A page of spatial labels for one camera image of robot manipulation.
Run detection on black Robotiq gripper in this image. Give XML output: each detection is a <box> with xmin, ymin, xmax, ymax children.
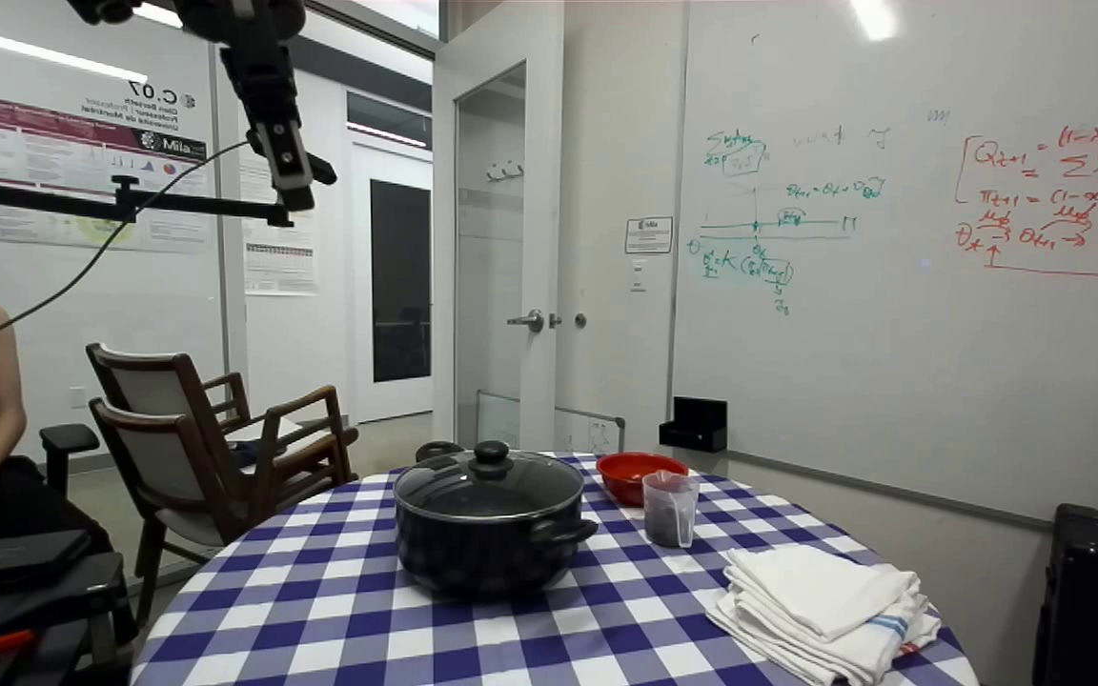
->
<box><xmin>171</xmin><ymin>0</ymin><xmax>341</xmax><ymax>212</ymax></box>

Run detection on glass lid with black knob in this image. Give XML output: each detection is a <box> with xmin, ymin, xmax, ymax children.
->
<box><xmin>392</xmin><ymin>438</ymin><xmax>589</xmax><ymax>524</ymax></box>

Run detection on black cooking pot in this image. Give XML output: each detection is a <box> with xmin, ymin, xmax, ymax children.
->
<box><xmin>389</xmin><ymin>487</ymin><xmax>603</xmax><ymax>601</ymax></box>

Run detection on white door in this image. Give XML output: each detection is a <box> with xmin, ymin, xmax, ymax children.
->
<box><xmin>430</xmin><ymin>0</ymin><xmax>570</xmax><ymax>459</ymax></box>

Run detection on wooden armchair with grey cushion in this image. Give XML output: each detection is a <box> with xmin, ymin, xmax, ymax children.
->
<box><xmin>84</xmin><ymin>339</ymin><xmax>256</xmax><ymax>444</ymax></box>
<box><xmin>88</xmin><ymin>381</ymin><xmax>363</xmax><ymax>624</ymax></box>

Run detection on small white door sign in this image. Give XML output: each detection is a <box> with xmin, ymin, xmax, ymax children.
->
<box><xmin>622</xmin><ymin>212</ymin><xmax>678</xmax><ymax>261</ymax></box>

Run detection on black office chair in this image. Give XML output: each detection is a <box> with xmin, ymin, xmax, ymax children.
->
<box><xmin>34</xmin><ymin>418</ymin><xmax>106</xmax><ymax>508</ymax></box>

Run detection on blue white checkered tablecloth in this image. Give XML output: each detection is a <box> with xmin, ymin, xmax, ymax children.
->
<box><xmin>126</xmin><ymin>454</ymin><xmax>983</xmax><ymax>686</ymax></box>

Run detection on red bowl with dark contents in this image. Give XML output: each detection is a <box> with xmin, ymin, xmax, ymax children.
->
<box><xmin>594</xmin><ymin>449</ymin><xmax>694</xmax><ymax>511</ymax></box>

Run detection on black box on whiteboard ledge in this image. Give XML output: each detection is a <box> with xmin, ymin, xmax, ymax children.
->
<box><xmin>658</xmin><ymin>391</ymin><xmax>733</xmax><ymax>459</ymax></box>

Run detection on black equipment case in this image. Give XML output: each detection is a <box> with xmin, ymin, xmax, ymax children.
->
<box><xmin>0</xmin><ymin>526</ymin><xmax>138</xmax><ymax>686</ymax></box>

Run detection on clear cup with dark contents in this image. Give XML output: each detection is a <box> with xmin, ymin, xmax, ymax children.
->
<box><xmin>640</xmin><ymin>470</ymin><xmax>701</xmax><ymax>554</ymax></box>

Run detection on whiteboard with writing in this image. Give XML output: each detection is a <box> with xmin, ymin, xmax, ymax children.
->
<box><xmin>670</xmin><ymin>0</ymin><xmax>1098</xmax><ymax>526</ymax></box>

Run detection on folded white towels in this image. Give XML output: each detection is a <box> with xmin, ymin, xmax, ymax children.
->
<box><xmin>707</xmin><ymin>543</ymin><xmax>947</xmax><ymax>686</ymax></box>

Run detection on thin black cable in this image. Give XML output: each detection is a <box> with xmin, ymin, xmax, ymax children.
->
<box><xmin>0</xmin><ymin>135</ymin><xmax>256</xmax><ymax>367</ymax></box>

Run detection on wall poster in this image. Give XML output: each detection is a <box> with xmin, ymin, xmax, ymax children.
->
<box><xmin>0</xmin><ymin>81</ymin><xmax>218</xmax><ymax>252</ymax></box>

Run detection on black camera boom pole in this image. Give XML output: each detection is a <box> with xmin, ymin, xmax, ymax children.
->
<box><xmin>0</xmin><ymin>169</ymin><xmax>297</xmax><ymax>231</ymax></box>

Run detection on black clamp with orange handle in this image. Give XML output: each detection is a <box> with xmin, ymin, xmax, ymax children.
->
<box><xmin>0</xmin><ymin>624</ymin><xmax>41</xmax><ymax>663</ymax></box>

